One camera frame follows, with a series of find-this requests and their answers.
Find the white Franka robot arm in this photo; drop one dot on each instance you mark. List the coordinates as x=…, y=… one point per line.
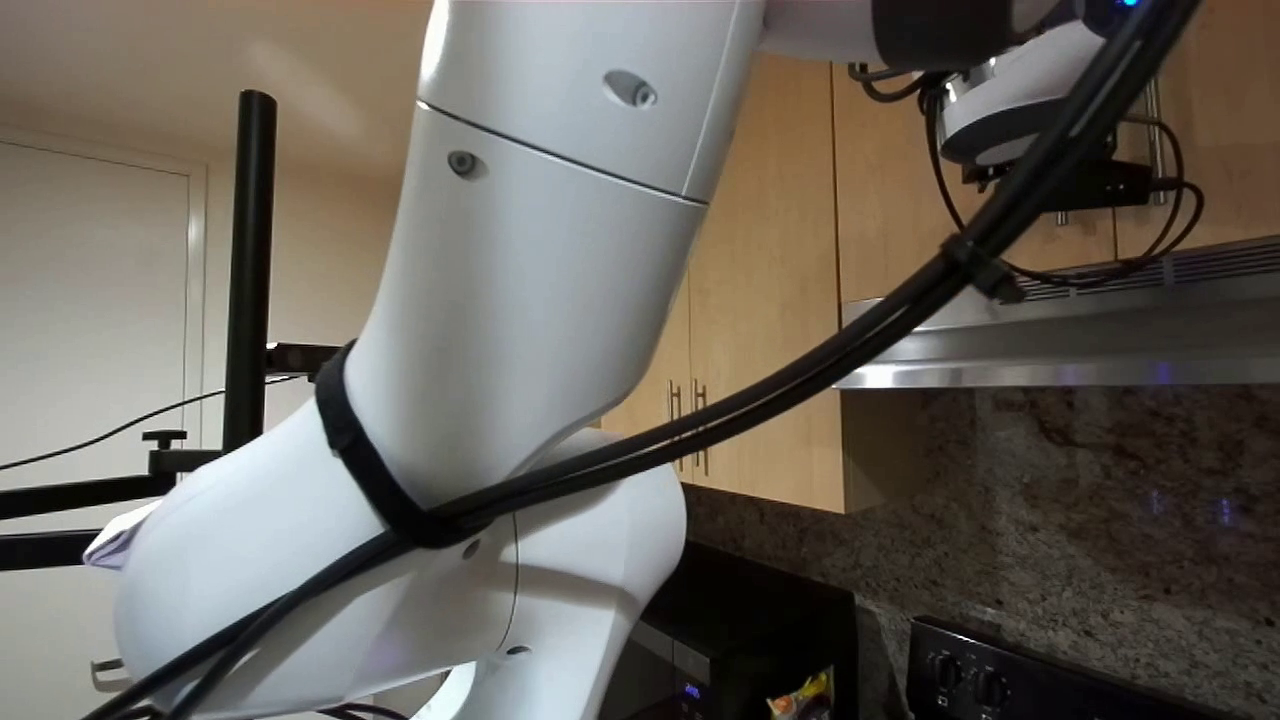
x=534, y=265

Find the metal hook clip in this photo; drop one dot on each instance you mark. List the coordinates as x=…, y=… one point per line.
x=107, y=672

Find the long light wood cabinet door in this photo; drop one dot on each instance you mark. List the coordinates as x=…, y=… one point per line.
x=666, y=345
x=781, y=240

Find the short light wood cabinet door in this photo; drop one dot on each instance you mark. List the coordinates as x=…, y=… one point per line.
x=1243, y=121
x=881, y=202

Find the black microwave oven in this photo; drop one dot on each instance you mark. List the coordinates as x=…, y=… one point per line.
x=763, y=613

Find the black stove control panel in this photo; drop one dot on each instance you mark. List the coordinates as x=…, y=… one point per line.
x=987, y=681

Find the white crumpled cloth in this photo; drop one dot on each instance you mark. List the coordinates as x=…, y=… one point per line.
x=120, y=547

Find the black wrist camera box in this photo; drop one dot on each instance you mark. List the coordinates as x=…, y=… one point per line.
x=1107, y=184

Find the yellow snack bag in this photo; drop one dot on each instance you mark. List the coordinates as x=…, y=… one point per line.
x=802, y=696

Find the black camera stand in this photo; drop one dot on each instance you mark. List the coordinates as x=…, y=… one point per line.
x=249, y=265

